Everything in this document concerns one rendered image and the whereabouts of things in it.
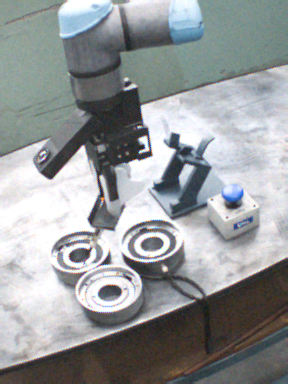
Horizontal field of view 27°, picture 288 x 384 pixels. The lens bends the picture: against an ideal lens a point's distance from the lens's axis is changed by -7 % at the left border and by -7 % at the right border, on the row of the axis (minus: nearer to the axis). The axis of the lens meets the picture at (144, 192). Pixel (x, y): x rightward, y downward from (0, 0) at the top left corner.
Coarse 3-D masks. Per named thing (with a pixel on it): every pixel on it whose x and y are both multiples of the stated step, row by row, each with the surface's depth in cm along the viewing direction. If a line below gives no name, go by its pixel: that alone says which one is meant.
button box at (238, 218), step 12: (216, 204) 110; (228, 204) 109; (240, 204) 108; (252, 204) 108; (216, 216) 109; (228, 216) 107; (240, 216) 107; (252, 216) 108; (216, 228) 111; (228, 228) 107; (240, 228) 108; (252, 228) 110
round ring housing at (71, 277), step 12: (60, 240) 109; (72, 240) 110; (72, 252) 108; (84, 252) 109; (108, 252) 105; (72, 264) 105; (96, 264) 103; (108, 264) 105; (60, 276) 104; (72, 276) 102
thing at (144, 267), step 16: (144, 224) 110; (160, 224) 110; (176, 224) 108; (128, 240) 108; (144, 240) 108; (160, 240) 108; (128, 256) 103; (176, 256) 103; (144, 272) 104; (160, 272) 104
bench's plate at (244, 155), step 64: (192, 128) 137; (256, 128) 135; (0, 192) 129; (64, 192) 126; (256, 192) 118; (0, 256) 113; (192, 256) 107; (256, 256) 104; (0, 320) 100; (64, 320) 99; (128, 320) 97
